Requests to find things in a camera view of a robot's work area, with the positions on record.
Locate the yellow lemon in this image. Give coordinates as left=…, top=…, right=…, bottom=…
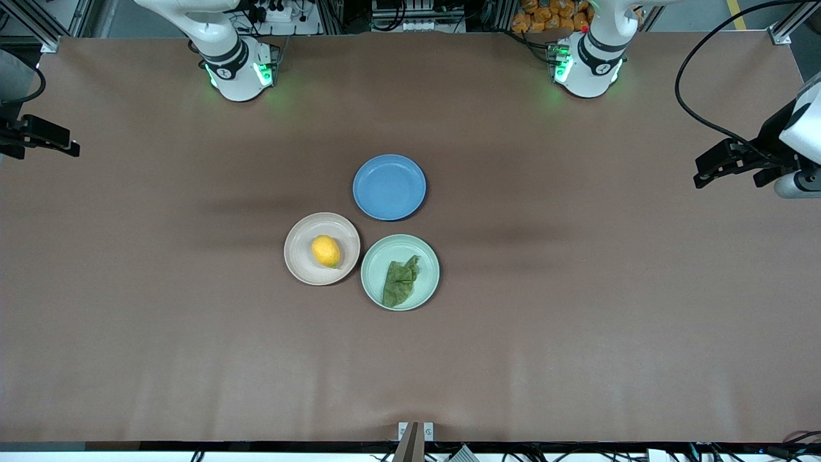
left=311, top=235, right=342, bottom=269

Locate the green lettuce leaf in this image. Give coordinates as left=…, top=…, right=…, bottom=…
left=382, top=255, right=421, bottom=309

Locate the orange packets pile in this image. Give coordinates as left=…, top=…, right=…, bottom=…
left=511, top=0, right=594, bottom=34

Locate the white power strip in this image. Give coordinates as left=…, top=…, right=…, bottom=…
left=247, top=0, right=321, bottom=37

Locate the beige plate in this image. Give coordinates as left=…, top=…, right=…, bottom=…
left=284, top=212, right=361, bottom=286

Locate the pale green plate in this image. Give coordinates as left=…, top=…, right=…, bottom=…
left=360, top=234, right=441, bottom=312

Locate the blue plate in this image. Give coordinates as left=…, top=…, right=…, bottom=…
left=352, top=154, right=427, bottom=221

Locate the black electronics rack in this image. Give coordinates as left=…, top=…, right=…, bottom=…
left=371, top=0, right=466, bottom=33

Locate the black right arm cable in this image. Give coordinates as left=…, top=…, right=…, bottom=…
left=0, top=63, right=47, bottom=107

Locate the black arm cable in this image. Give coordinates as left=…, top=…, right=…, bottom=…
left=674, top=0, right=821, bottom=164
left=0, top=63, right=47, bottom=107

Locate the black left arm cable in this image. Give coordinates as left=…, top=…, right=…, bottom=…
left=674, top=0, right=821, bottom=164

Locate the aluminium frame profile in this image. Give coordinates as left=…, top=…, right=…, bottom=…
left=0, top=0, right=97, bottom=54
left=768, top=0, right=821, bottom=46

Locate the camera mount post bracket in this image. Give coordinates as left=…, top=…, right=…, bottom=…
left=393, top=421, right=435, bottom=462

